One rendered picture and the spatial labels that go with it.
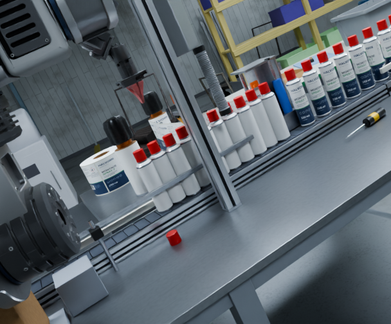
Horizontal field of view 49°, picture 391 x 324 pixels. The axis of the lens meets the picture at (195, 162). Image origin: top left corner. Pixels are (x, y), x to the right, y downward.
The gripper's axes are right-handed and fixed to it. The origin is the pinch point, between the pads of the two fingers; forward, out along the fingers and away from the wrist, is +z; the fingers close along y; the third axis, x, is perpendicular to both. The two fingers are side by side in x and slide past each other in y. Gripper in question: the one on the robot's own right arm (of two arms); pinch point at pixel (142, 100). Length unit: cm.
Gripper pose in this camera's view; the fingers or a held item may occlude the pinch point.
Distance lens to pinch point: 150.9
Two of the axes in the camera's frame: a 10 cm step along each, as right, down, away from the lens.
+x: 4.2, 1.1, -9.0
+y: -8.2, 4.7, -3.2
